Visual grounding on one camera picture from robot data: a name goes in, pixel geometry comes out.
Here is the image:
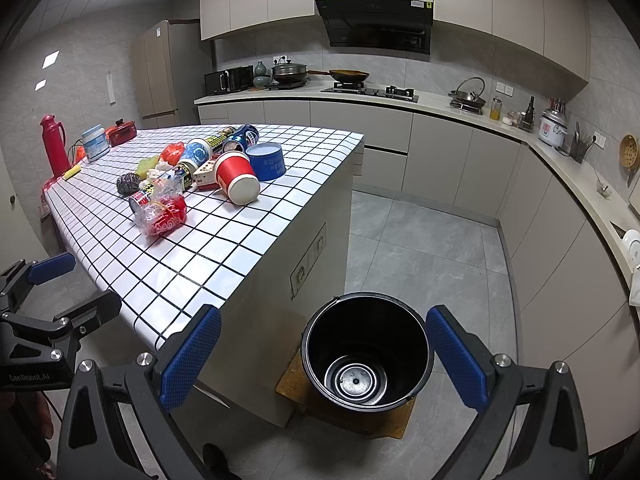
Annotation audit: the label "dark steel wool scrubber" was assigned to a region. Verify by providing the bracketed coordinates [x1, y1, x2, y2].
[116, 172, 141, 197]

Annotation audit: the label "clear bag with red wrapper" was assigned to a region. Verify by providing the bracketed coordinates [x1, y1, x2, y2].
[128, 179, 186, 236]

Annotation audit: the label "long snack wrapper pack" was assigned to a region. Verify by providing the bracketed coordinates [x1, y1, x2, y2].
[139, 163, 194, 197]

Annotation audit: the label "yellow green sponge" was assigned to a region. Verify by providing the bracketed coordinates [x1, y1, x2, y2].
[134, 155, 160, 180]

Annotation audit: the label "white tissue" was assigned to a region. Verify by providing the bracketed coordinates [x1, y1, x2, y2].
[146, 159, 175, 181]

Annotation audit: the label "red plastic bag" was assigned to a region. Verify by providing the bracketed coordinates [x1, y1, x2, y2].
[160, 142, 186, 167]

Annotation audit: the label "red paper cup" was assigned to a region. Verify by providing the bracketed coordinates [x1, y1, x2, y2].
[214, 152, 260, 206]

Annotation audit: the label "blue white paper cup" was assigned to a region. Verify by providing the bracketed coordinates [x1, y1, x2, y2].
[179, 138, 213, 174]

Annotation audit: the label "blue round paper tub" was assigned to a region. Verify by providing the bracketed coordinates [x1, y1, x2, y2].
[246, 142, 286, 181]

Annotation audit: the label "black yellow coconut juice can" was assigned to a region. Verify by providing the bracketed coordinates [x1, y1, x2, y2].
[202, 126, 236, 152]

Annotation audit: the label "blue beverage can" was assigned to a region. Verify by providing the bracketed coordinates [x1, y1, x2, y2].
[222, 124, 259, 152]

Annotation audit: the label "black trash bucket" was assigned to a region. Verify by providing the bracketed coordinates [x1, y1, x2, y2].
[299, 292, 434, 413]

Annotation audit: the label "lower kitchen counter cabinets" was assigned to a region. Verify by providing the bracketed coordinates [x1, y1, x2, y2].
[196, 90, 639, 452]

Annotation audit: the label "white tiled kitchen island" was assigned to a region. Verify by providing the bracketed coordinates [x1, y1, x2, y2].
[44, 125, 363, 427]

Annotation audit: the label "wooden board under bucket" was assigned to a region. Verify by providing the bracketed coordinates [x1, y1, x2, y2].
[274, 349, 418, 441]

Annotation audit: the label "small yellow sponge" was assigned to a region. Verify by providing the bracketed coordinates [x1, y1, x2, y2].
[62, 164, 81, 180]

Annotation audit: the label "red thermos jug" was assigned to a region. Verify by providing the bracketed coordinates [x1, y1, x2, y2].
[40, 115, 72, 178]

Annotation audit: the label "white blue plastic jar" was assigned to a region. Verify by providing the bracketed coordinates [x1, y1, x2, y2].
[81, 125, 111, 162]

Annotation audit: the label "beige refrigerator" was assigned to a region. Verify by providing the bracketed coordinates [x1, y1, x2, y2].
[131, 18, 213, 129]

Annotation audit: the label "dark glass bottle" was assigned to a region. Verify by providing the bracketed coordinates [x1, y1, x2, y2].
[521, 96, 535, 130]

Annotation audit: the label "utensil holder with utensils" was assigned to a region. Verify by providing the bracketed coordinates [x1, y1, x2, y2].
[570, 122, 596, 164]

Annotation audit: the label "white rice cooker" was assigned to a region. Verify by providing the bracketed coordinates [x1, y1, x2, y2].
[538, 108, 567, 148]

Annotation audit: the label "yellow oil bottle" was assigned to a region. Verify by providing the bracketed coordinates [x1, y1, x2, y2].
[489, 98, 502, 122]

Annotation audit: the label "steel kettle pot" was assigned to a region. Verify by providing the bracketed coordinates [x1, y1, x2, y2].
[448, 76, 486, 110]

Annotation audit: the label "round bamboo strainer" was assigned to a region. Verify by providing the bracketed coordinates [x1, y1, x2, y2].
[620, 134, 640, 171]

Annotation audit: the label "black microwave oven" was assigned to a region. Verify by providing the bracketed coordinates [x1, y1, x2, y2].
[204, 65, 254, 96]

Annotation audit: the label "black gas stove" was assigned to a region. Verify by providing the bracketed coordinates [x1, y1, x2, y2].
[324, 82, 419, 103]

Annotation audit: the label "green ceramic bowl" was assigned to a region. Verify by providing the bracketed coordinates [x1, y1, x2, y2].
[253, 75, 272, 89]

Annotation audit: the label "green ceramic vase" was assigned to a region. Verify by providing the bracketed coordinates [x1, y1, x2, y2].
[254, 61, 268, 77]

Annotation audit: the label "black lidded wok pot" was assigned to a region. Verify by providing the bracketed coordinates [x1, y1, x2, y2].
[271, 61, 307, 88]

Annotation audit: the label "black range hood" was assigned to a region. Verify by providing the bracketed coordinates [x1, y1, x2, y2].
[316, 0, 434, 55]

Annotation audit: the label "frying pan with handle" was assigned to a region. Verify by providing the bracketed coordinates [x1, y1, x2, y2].
[307, 70, 370, 84]

